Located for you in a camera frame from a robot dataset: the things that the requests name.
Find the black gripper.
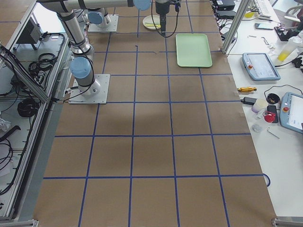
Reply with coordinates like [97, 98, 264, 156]
[155, 0, 181, 33]

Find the white round plate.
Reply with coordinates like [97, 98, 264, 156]
[143, 15, 160, 30]

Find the yellow plastic fork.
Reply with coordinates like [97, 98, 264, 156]
[144, 23, 160, 27]

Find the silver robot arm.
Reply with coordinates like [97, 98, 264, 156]
[38, 0, 153, 97]
[83, 8, 111, 28]

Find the light green tray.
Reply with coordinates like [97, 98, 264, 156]
[176, 34, 213, 68]

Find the smartphone on desk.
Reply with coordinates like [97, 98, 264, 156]
[254, 23, 274, 30]

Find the upper teach pendant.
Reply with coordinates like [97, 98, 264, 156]
[242, 52, 281, 81]

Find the teach pendant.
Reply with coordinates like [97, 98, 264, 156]
[242, 52, 281, 81]
[279, 92, 303, 134]

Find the black power adapter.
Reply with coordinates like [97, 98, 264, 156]
[241, 97, 257, 105]

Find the white cup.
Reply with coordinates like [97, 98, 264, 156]
[251, 98, 268, 113]

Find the black box on shelf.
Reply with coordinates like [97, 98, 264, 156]
[16, 17, 42, 50]

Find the squeeze bottle yellow liquid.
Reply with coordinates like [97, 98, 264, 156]
[277, 36, 303, 62]

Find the red round tape dispenser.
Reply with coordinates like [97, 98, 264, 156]
[263, 111, 276, 123]

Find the lower teach pendant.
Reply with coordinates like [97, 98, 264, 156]
[279, 92, 303, 134]

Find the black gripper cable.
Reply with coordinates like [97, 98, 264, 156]
[158, 9, 180, 38]

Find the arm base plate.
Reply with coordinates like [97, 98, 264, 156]
[88, 12, 119, 33]
[68, 74, 110, 105]

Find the aluminium frame post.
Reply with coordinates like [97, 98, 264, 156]
[221, 0, 250, 54]

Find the aluminium side rack frame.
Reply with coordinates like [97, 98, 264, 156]
[0, 0, 71, 224]

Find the coiled black cable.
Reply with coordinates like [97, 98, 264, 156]
[17, 98, 39, 118]

